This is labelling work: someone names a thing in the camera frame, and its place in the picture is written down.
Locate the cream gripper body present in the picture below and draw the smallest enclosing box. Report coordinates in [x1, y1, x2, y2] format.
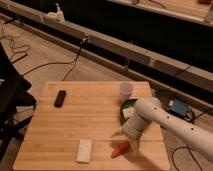
[122, 115, 150, 140]

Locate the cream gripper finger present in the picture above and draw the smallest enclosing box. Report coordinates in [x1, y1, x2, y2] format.
[111, 129, 124, 138]
[130, 139, 140, 154]

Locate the orange red pepper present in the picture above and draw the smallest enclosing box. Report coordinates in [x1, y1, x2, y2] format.
[111, 141, 130, 158]

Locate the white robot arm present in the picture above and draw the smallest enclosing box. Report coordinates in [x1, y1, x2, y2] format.
[112, 97, 213, 162]

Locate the white sponge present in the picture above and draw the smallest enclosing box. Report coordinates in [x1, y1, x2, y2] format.
[76, 139, 92, 163]

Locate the white food block on plate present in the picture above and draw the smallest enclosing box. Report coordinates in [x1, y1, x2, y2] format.
[123, 107, 135, 119]

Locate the dark green plate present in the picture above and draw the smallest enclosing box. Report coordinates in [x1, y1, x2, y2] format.
[120, 99, 136, 124]

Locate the translucent plastic cup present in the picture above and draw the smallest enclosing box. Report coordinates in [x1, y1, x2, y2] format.
[119, 82, 133, 102]

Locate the blue electronic box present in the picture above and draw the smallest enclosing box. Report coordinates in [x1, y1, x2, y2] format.
[169, 99, 188, 118]

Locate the black rectangular remote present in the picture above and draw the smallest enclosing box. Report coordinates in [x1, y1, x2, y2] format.
[54, 90, 66, 107]

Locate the black chair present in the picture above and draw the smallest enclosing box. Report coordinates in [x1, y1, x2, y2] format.
[0, 43, 36, 161]

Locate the black cable near robot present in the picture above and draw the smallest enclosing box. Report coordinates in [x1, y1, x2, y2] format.
[155, 89, 213, 171]

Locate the black floor cable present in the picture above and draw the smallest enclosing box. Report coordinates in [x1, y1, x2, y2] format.
[0, 19, 90, 82]

